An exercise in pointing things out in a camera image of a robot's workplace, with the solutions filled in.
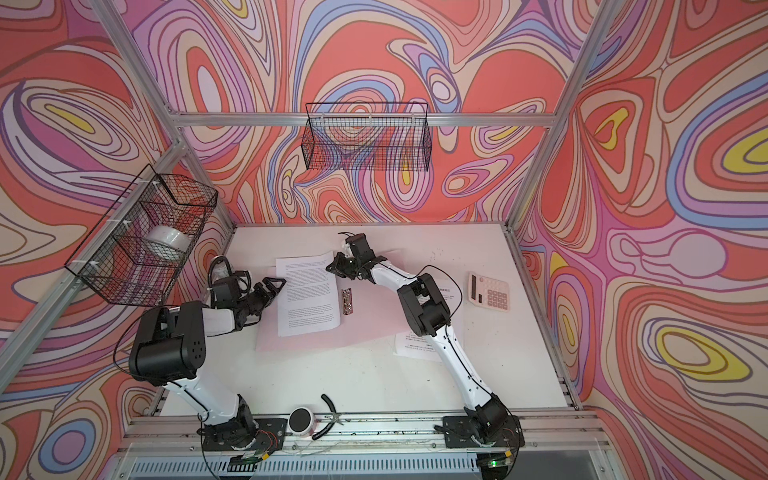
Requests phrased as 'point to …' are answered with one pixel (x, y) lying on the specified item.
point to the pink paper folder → (371, 316)
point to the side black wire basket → (140, 243)
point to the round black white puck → (301, 421)
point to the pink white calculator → (488, 293)
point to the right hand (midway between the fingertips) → (328, 271)
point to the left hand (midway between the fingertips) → (283, 285)
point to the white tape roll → (169, 242)
